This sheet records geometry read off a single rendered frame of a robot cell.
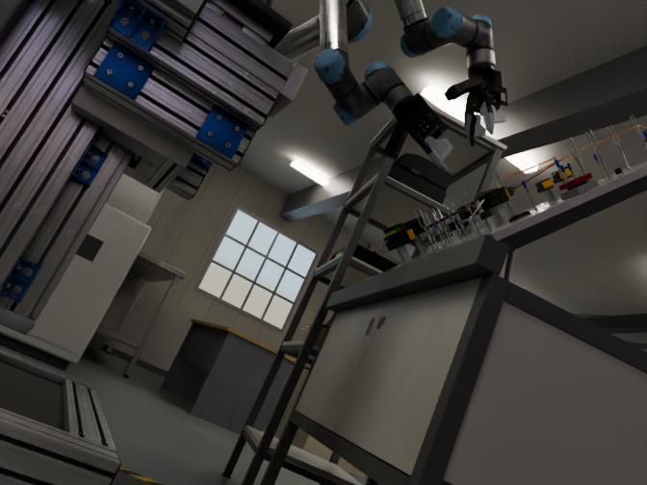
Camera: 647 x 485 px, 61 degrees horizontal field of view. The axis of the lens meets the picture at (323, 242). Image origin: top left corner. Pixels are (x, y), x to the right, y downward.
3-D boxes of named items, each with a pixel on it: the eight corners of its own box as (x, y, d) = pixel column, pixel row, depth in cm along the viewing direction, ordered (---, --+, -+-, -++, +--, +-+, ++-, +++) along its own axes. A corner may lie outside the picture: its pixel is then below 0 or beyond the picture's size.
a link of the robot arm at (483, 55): (477, 46, 148) (459, 62, 155) (478, 61, 147) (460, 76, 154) (500, 51, 150) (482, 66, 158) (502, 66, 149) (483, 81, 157)
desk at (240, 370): (187, 413, 430) (228, 327, 449) (157, 385, 549) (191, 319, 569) (261, 444, 455) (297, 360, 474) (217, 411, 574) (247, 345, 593)
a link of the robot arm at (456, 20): (418, 41, 151) (447, 55, 157) (449, 28, 142) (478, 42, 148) (421, 13, 152) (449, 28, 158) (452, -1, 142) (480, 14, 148)
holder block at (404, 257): (378, 275, 165) (365, 245, 166) (413, 261, 169) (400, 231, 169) (383, 273, 161) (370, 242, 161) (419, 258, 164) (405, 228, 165)
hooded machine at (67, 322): (71, 375, 352) (186, 168, 393) (-40, 330, 328) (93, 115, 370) (69, 361, 423) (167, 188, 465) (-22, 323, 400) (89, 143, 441)
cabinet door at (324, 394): (331, 430, 150) (385, 299, 161) (294, 409, 202) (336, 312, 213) (338, 433, 151) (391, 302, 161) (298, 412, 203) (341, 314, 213)
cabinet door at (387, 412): (406, 473, 98) (478, 274, 108) (329, 430, 150) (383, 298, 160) (419, 479, 98) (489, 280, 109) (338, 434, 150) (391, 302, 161)
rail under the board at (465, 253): (475, 263, 104) (486, 233, 106) (324, 307, 216) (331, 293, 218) (500, 275, 105) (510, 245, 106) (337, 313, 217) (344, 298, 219)
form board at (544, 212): (336, 296, 218) (334, 293, 218) (537, 210, 248) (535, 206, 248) (495, 242, 106) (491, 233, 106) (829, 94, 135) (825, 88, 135)
